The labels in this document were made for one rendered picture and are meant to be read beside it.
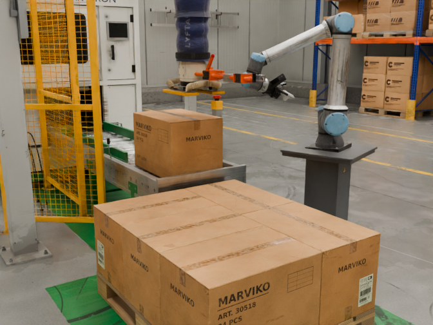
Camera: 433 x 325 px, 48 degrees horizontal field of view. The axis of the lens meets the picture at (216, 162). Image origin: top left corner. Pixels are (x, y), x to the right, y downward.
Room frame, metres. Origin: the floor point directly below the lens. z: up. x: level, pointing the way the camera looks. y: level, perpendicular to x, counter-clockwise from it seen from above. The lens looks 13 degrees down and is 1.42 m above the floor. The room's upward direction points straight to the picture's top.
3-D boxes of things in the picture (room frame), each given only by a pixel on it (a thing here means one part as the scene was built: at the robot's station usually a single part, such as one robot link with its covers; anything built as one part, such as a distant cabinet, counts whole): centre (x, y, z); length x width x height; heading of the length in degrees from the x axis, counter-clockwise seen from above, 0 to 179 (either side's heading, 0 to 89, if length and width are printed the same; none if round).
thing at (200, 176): (3.16, 0.09, 0.58); 0.70 x 0.03 x 0.06; 124
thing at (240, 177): (3.16, 0.09, 0.48); 0.70 x 0.03 x 0.15; 124
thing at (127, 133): (4.57, 0.72, 0.60); 1.60 x 0.10 x 0.09; 34
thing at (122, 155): (4.27, 1.17, 0.60); 1.60 x 0.10 x 0.09; 34
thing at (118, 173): (3.94, 1.01, 0.50); 2.31 x 0.05 x 0.19; 34
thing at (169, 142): (3.45, 0.29, 0.75); 0.60 x 0.40 x 0.40; 33
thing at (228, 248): (2.43, -0.05, 0.34); 1.20 x 1.00 x 0.40; 34
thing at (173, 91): (3.22, 0.24, 1.14); 0.34 x 0.10 x 0.05; 31
